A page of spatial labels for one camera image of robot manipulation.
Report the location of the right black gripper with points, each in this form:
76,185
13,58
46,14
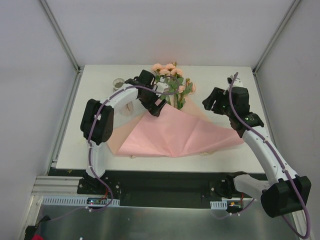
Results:
216,100

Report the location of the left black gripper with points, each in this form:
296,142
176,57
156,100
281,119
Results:
152,104

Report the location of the pink wrapping paper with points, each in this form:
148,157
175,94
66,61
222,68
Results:
175,133

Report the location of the pink flower bunch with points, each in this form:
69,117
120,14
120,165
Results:
178,86

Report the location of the cream printed ribbon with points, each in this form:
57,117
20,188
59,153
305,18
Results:
203,153

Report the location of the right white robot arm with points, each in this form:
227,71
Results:
284,191

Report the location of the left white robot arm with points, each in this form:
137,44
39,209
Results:
97,123

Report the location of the white ribbed ceramic vase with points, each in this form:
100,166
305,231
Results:
128,109

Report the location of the red black object corner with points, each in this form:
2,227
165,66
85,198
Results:
30,231

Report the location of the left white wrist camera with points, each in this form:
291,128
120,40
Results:
162,84

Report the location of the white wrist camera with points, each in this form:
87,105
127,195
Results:
235,81
162,84

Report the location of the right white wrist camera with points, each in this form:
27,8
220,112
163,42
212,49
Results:
235,81

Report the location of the right white cable duct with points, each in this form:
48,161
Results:
219,205

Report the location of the white cable duct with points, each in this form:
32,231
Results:
79,201
219,205

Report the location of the right aluminium frame post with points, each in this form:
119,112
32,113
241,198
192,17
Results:
276,35

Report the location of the aluminium frame post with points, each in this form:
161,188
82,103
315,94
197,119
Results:
276,35
59,34

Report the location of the left aluminium frame post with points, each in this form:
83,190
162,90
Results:
59,34

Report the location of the aluminium front rail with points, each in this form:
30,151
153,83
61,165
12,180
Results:
55,186

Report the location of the left white cable duct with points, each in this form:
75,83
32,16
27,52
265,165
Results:
79,201

